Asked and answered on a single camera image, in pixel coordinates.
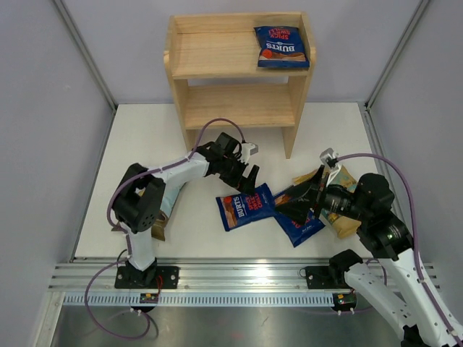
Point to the blue Burts chips bag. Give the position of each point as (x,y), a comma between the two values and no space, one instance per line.
(299,233)
(241,209)
(281,47)

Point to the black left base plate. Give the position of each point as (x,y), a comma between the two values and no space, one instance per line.
(166,277)

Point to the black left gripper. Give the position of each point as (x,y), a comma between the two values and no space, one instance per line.
(244,185)

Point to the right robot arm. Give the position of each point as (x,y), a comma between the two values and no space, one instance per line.
(418,315)

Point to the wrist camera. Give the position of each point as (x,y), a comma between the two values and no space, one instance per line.
(247,150)
(330,159)

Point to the white slotted cable duct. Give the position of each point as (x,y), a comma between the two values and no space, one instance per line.
(171,299)

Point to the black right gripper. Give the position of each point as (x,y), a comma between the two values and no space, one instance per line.
(306,194)

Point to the light blue cassava chips bag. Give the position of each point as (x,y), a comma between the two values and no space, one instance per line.
(167,205)

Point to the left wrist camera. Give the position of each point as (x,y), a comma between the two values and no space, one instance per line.
(247,150)

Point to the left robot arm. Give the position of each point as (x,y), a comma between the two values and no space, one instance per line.
(136,203)

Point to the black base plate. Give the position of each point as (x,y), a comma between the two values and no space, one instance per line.
(166,277)
(319,277)

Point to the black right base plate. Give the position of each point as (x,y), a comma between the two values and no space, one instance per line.
(319,277)

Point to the aluminium mounting rail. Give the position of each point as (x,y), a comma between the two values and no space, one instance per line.
(202,274)

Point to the wooden two-tier shelf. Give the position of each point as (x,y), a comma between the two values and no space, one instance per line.
(211,63)

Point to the tan kettle chips bag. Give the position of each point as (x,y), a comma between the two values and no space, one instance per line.
(344,226)

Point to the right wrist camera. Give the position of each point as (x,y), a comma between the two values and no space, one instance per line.
(330,159)

